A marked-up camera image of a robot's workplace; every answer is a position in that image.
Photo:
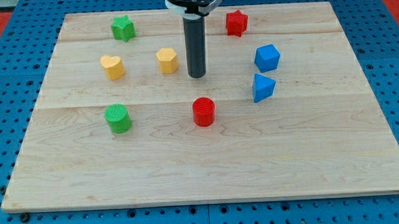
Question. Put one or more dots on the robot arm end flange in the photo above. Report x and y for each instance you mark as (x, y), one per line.
(192, 9)

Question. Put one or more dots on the yellow heart block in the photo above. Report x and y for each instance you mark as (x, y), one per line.
(113, 67)

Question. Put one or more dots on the red cylinder block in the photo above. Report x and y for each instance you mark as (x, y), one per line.
(204, 111)

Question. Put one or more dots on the yellow hexagon block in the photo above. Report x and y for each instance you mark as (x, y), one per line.
(167, 60)

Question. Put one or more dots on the blue triangle block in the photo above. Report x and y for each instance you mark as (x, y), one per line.
(262, 87)

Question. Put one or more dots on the green cylinder block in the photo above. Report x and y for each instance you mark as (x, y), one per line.
(118, 119)

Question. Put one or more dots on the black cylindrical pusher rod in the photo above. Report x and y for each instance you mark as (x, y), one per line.
(194, 33)

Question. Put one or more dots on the wooden board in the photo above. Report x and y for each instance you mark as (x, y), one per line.
(321, 134)

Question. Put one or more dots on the blue cube block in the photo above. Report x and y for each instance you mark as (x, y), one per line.
(267, 58)

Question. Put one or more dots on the red star block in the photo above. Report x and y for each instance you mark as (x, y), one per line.
(236, 23)

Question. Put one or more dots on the green star block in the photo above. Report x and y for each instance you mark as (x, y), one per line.
(123, 28)

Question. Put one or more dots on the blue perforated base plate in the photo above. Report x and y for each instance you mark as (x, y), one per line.
(28, 32)

